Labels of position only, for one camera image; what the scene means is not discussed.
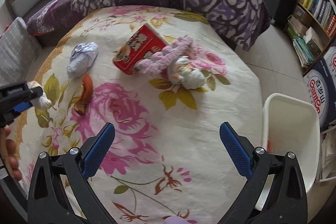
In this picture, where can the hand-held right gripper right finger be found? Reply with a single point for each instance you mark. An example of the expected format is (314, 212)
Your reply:
(236, 151)

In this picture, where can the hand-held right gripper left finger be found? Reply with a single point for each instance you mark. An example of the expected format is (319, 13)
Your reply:
(97, 153)

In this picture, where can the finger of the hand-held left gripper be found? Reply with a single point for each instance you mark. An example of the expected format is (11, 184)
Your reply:
(22, 107)
(18, 91)

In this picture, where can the white plastic trash bin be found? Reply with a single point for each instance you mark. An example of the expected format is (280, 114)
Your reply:
(291, 134)

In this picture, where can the person's left hand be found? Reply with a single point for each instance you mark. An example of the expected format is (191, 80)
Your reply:
(10, 150)

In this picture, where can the floral tablecloth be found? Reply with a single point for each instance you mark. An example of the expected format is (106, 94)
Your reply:
(183, 121)

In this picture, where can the orange peel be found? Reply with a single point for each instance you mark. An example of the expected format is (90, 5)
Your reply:
(86, 88)

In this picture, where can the crumpled white tissue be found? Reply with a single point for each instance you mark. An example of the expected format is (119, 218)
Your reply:
(190, 77)

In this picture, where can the blue white carton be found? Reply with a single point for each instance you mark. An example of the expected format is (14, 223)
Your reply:
(332, 64)
(319, 92)

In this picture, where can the red snack packet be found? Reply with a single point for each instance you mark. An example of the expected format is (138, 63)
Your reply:
(136, 49)

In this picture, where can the stack of books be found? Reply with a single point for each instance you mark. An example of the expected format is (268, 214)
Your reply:
(302, 49)

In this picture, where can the tissue box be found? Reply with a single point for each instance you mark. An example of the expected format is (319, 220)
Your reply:
(312, 41)

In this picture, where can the wooden bookshelf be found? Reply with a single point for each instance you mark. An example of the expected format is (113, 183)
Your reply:
(302, 6)

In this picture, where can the row of colourful books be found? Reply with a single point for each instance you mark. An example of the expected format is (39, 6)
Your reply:
(319, 7)

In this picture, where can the dark wooden bed frame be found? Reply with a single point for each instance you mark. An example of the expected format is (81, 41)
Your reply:
(31, 3)

